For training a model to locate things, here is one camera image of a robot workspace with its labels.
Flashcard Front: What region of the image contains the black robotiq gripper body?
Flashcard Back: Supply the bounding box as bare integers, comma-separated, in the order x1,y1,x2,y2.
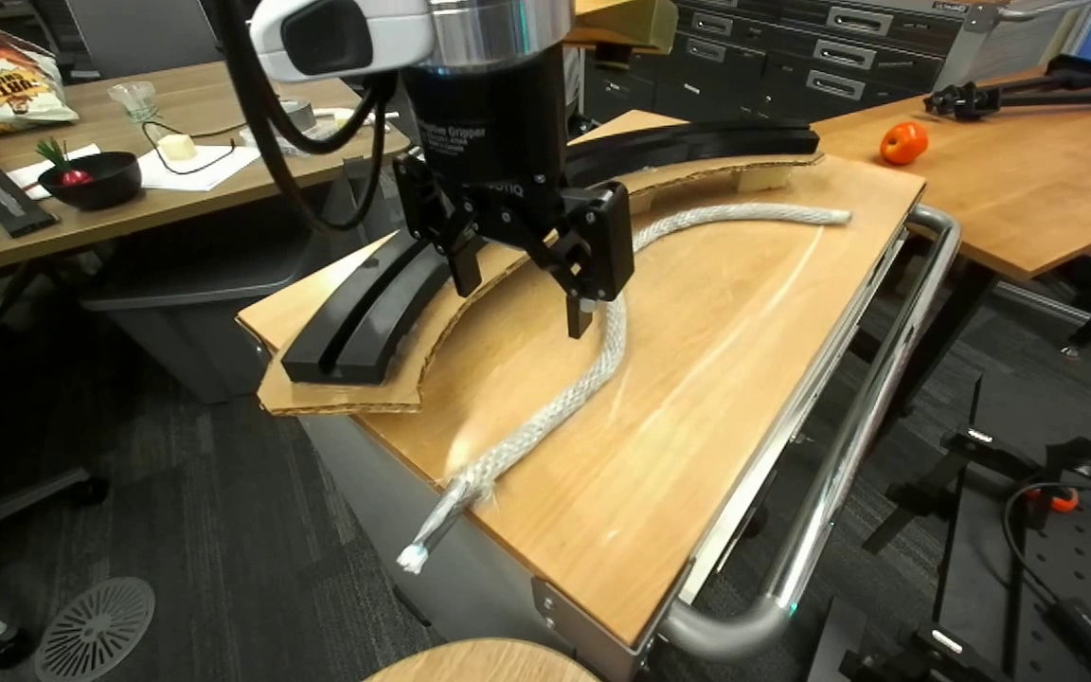
396,48,633,300

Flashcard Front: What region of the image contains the white braided rope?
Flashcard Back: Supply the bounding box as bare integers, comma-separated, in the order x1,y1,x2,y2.
394,202,857,579

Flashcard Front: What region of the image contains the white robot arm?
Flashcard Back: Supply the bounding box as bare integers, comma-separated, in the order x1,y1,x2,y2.
202,0,633,338

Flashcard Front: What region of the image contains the black curved track object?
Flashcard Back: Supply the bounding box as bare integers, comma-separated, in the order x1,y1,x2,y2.
285,122,819,388

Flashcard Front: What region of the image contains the white paper sheet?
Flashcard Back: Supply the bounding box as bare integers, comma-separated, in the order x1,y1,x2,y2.
138,134,256,195

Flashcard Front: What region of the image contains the long wooden office table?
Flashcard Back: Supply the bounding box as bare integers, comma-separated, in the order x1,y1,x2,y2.
0,46,412,297

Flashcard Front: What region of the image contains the round wooden stool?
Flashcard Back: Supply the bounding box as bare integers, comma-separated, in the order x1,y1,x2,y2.
366,637,597,682

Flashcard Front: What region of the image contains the black bowl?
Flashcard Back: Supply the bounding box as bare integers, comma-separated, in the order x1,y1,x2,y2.
36,151,138,213

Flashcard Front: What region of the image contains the orange ball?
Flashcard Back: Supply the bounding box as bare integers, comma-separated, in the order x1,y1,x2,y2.
878,122,933,166

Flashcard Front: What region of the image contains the wooden side table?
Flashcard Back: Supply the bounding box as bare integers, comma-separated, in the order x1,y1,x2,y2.
819,100,1091,281

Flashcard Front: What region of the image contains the chips snack bag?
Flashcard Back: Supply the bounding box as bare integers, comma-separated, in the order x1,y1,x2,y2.
0,31,77,137

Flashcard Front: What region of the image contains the metal cart with handle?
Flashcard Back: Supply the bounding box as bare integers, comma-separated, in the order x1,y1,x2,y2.
531,204,962,682

